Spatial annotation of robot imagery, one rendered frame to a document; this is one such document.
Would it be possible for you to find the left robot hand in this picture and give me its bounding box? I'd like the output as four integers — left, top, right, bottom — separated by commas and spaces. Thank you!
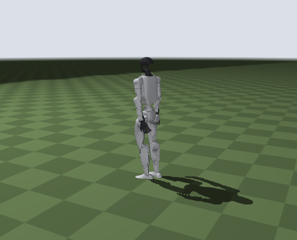
139, 116, 152, 134

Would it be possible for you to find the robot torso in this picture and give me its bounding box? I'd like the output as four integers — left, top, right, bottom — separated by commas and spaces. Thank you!
138, 73, 158, 123

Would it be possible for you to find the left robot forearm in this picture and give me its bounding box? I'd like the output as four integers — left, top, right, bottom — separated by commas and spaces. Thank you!
133, 97, 144, 121

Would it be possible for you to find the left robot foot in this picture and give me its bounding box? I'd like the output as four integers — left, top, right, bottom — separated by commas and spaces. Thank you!
135, 174, 154, 179

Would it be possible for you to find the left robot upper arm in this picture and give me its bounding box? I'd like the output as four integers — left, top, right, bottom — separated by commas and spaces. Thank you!
133, 77, 143, 102

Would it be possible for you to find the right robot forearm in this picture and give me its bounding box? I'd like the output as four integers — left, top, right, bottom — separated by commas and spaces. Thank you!
153, 97, 161, 113

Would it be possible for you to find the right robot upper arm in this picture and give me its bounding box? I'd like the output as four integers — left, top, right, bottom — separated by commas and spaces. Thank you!
156, 76, 161, 99

